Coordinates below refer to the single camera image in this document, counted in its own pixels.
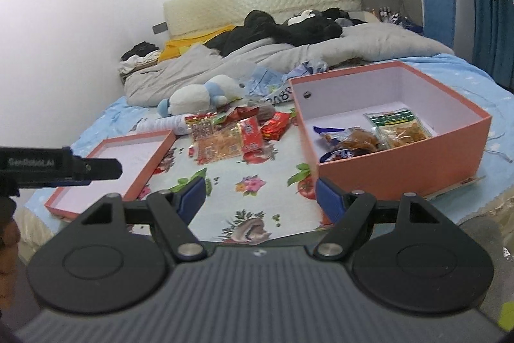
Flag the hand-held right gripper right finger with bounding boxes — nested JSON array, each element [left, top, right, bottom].
[[313, 177, 459, 262]]

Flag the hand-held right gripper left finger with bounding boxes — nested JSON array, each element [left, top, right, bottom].
[[70, 176, 208, 262]]

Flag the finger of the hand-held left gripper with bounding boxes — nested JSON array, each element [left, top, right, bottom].
[[70, 156, 123, 184]]

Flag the blue printed snack packet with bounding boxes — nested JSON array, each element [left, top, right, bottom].
[[319, 148, 364, 164]]

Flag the orange cracker packet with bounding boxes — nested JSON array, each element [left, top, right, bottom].
[[193, 126, 246, 166]]

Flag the blue clear snack packet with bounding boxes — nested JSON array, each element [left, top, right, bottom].
[[313, 125, 383, 156]]

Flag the pink cardboard box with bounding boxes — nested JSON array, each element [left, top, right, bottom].
[[289, 60, 492, 203]]

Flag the red white label snack packet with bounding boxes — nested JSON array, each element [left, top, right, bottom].
[[237, 117, 264, 151]]

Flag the green label snack packet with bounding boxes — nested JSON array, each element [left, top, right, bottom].
[[363, 109, 437, 148]]

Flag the pink box lid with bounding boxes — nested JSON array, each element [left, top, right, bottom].
[[44, 129, 177, 222]]

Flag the floral printed mat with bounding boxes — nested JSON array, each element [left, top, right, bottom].
[[70, 94, 334, 245]]

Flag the red label clear snack packet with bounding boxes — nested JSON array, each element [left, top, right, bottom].
[[185, 113, 221, 140]]

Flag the white plastic bottle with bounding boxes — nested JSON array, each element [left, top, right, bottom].
[[136, 114, 191, 135]]

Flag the white blue plush toy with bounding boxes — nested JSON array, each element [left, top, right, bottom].
[[157, 75, 244, 116]]

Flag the white folded clothes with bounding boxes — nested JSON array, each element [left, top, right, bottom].
[[118, 50, 162, 74]]

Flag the dark folded clothes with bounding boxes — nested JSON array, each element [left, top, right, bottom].
[[121, 41, 161, 60]]

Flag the blue white plastic bag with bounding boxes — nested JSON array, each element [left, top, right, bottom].
[[243, 62, 328, 107]]

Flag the yellow cloth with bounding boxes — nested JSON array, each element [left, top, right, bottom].
[[157, 25, 235, 64]]

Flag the cream lace bed skirt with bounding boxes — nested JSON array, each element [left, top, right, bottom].
[[16, 182, 514, 247]]

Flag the grey duvet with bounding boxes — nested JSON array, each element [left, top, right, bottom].
[[124, 22, 454, 107]]

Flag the black clothing pile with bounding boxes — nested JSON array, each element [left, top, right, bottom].
[[205, 7, 368, 56]]

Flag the white black plush toy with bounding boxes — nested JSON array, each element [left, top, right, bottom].
[[287, 9, 322, 26]]

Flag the purple patterned cloth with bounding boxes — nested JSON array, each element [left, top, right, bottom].
[[391, 15, 424, 34]]

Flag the row of small bottles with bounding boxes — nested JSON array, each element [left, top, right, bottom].
[[371, 5, 402, 23]]

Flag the blue padded chair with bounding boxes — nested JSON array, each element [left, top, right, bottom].
[[423, 0, 457, 50]]

